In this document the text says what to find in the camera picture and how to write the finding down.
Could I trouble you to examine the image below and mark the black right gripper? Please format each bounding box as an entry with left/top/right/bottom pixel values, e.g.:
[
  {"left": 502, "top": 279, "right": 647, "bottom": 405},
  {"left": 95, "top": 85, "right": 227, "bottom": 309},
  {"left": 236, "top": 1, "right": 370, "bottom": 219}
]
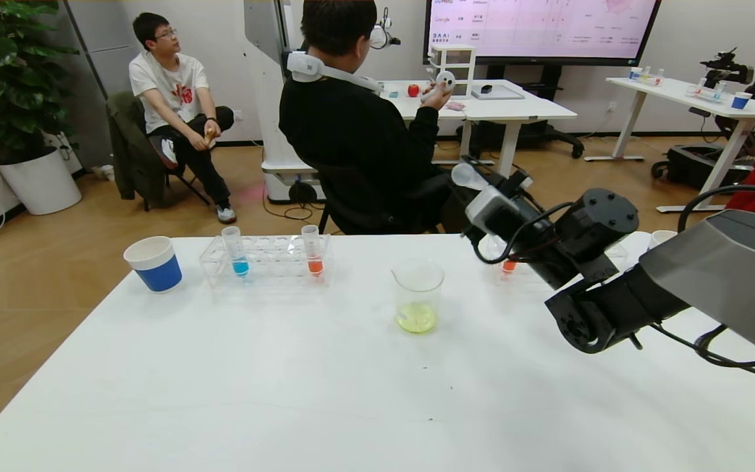
[{"left": 460, "top": 154, "right": 552, "bottom": 237}]

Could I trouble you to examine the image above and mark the yellow-pigment clear test tube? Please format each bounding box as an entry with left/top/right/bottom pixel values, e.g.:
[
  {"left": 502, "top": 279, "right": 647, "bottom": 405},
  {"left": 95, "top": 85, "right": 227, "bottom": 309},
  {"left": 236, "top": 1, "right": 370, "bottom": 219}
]
[{"left": 451, "top": 163, "right": 491, "bottom": 192}]

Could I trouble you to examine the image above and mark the blue-pigment clear test tube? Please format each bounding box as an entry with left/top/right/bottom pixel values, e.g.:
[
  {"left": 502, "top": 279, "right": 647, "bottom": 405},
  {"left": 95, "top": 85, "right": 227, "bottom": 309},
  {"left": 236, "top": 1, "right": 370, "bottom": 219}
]
[{"left": 221, "top": 226, "right": 250, "bottom": 277}]

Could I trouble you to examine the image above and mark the clear acrylic test tube rack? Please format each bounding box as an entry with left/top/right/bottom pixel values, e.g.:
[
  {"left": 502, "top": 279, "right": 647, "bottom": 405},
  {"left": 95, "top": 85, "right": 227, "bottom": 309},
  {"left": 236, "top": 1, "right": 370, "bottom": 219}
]
[
  {"left": 479, "top": 233, "right": 627, "bottom": 286},
  {"left": 199, "top": 235, "right": 332, "bottom": 289}
]

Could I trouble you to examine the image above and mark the clear glass beaker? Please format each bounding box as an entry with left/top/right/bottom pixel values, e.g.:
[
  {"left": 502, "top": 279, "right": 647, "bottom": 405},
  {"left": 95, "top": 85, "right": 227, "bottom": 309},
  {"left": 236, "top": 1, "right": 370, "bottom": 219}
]
[{"left": 391, "top": 260, "right": 445, "bottom": 334}]

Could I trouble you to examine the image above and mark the small background tube rack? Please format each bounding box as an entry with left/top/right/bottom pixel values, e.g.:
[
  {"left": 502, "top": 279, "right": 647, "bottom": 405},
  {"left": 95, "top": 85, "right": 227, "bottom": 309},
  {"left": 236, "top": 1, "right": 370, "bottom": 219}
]
[
  {"left": 686, "top": 77, "right": 726, "bottom": 102},
  {"left": 628, "top": 66, "right": 667, "bottom": 86}
]

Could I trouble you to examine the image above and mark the black office chair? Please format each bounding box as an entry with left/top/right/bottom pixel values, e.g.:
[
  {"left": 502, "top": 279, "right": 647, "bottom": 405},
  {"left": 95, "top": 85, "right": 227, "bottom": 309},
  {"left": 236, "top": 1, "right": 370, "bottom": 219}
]
[{"left": 315, "top": 164, "right": 463, "bottom": 235}]

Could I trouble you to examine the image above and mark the grey flat tray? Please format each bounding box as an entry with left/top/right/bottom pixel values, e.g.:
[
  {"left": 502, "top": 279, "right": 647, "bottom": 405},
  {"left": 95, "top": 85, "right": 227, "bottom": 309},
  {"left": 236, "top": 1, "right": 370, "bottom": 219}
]
[{"left": 471, "top": 87, "right": 525, "bottom": 102}]

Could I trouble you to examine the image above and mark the white standing desk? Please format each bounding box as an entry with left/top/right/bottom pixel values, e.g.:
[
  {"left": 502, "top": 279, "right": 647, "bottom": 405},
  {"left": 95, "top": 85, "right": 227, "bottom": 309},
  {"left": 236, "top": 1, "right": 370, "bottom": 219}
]
[
  {"left": 584, "top": 77, "right": 755, "bottom": 214},
  {"left": 377, "top": 80, "right": 577, "bottom": 178}
]

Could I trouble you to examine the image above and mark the white handheld controller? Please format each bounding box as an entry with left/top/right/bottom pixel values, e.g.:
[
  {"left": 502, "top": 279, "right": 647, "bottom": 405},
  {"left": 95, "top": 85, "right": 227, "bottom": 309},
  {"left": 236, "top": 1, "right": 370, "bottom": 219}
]
[{"left": 421, "top": 71, "right": 455, "bottom": 103}]

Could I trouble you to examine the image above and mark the white small drawer unit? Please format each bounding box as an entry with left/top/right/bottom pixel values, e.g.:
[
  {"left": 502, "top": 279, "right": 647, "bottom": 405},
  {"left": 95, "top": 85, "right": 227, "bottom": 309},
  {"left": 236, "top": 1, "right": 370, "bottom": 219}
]
[{"left": 429, "top": 45, "right": 476, "bottom": 99}]

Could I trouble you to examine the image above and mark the black display stand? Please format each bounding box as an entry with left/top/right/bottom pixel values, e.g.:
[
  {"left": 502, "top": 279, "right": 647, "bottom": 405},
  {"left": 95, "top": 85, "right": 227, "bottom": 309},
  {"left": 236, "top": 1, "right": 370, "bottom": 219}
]
[{"left": 469, "top": 64, "right": 585, "bottom": 161}]

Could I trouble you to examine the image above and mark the person in black sweater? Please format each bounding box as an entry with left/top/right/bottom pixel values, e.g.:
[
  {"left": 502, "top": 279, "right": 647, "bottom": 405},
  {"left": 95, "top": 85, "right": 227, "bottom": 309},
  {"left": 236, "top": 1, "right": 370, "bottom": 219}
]
[{"left": 278, "top": 0, "right": 476, "bottom": 235}]

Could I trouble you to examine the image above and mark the white neck-worn headset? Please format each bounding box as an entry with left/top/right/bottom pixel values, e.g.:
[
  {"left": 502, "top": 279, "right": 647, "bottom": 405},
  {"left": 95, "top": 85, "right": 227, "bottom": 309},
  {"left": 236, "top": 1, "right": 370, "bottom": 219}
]
[{"left": 286, "top": 51, "right": 385, "bottom": 92}]

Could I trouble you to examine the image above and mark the white humanoid robot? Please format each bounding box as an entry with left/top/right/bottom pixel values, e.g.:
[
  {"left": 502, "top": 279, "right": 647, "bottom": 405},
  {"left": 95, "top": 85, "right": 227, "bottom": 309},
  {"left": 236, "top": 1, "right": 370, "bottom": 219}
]
[{"left": 244, "top": 0, "right": 401, "bottom": 205}]

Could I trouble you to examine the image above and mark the person in white t-shirt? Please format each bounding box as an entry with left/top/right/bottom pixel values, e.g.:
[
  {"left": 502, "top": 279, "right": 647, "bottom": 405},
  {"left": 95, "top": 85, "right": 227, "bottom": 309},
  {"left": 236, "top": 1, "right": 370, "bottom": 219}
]
[{"left": 128, "top": 12, "right": 239, "bottom": 226}]

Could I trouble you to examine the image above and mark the chair with dark jacket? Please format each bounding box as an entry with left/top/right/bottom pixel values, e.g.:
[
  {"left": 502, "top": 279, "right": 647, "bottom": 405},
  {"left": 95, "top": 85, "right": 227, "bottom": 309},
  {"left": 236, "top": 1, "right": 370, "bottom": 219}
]
[{"left": 106, "top": 92, "right": 212, "bottom": 213}]

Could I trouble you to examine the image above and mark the grey tall cabinet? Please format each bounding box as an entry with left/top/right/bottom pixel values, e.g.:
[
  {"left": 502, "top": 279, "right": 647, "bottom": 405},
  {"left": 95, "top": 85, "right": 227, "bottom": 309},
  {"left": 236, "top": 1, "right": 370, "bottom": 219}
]
[{"left": 63, "top": 0, "right": 139, "bottom": 172}]

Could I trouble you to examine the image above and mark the large green potted plant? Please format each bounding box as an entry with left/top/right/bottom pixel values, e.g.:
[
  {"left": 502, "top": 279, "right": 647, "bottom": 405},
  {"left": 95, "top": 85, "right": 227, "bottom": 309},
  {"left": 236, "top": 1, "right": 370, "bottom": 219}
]
[{"left": 0, "top": 0, "right": 82, "bottom": 166}]

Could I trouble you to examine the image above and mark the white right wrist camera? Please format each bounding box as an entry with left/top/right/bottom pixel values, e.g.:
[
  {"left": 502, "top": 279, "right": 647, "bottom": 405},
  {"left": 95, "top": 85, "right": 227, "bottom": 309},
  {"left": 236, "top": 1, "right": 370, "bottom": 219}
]
[{"left": 466, "top": 186, "right": 516, "bottom": 234}]

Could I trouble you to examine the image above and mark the large wall display screen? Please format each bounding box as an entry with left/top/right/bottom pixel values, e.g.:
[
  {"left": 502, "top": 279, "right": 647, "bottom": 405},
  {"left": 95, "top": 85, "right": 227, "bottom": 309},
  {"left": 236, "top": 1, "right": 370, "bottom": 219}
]
[{"left": 425, "top": 0, "right": 661, "bottom": 66}]

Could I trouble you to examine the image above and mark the black floor cable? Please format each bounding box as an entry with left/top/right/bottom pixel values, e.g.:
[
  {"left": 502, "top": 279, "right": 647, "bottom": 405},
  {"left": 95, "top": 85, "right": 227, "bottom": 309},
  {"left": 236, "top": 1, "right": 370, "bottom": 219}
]
[{"left": 263, "top": 190, "right": 326, "bottom": 222}]

